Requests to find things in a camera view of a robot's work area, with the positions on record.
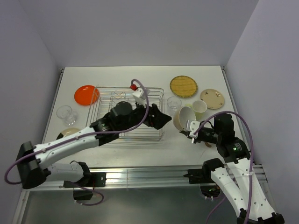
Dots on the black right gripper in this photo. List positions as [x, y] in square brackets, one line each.
[187, 133]

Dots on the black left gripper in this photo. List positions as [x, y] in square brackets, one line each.
[160, 119]

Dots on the clear drinking glass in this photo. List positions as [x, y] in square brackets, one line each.
[173, 104]
[67, 115]

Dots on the beige ceramic bowl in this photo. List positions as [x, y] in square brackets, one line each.
[181, 117]

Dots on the pale green mug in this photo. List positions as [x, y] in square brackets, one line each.
[199, 107]

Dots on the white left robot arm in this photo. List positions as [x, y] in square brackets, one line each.
[36, 163]

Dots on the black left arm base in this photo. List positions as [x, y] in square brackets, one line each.
[87, 188]

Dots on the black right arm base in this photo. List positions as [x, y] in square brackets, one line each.
[198, 176]

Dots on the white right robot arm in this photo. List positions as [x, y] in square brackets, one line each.
[234, 175]

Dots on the beige floral plate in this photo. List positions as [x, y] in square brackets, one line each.
[214, 99]

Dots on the yellow woven-pattern plate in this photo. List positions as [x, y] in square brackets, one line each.
[183, 86]

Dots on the orange plastic plate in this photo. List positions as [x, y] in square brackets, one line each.
[86, 95]

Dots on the cream plate with writing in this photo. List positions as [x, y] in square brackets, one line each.
[67, 132]

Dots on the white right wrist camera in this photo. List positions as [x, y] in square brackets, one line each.
[191, 127]

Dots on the aluminium front rail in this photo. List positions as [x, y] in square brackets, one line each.
[141, 177]

